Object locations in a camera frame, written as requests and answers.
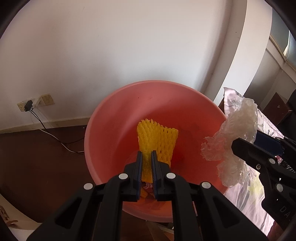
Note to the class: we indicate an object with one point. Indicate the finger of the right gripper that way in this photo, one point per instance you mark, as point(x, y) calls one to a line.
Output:
point(254, 156)
point(269, 144)

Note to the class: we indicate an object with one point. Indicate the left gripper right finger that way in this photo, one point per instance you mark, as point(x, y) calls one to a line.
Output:
point(200, 212)

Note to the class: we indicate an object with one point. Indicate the pink plastic basin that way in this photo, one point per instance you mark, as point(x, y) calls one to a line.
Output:
point(169, 118)

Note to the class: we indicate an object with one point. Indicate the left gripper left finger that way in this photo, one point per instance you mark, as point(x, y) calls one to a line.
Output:
point(95, 213)

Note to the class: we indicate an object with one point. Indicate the dark wooden cabinet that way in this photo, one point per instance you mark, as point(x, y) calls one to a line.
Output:
point(277, 109)

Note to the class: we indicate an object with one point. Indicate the clear bubble wrap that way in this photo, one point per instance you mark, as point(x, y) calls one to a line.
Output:
point(240, 126)

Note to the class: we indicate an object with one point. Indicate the yellow foam fruit net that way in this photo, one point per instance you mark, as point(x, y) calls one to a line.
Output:
point(155, 137)

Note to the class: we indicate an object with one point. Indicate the black plug with cable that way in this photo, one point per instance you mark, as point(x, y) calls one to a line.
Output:
point(46, 129)

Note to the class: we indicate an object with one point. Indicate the wall power outlet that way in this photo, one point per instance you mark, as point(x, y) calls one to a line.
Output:
point(43, 100)

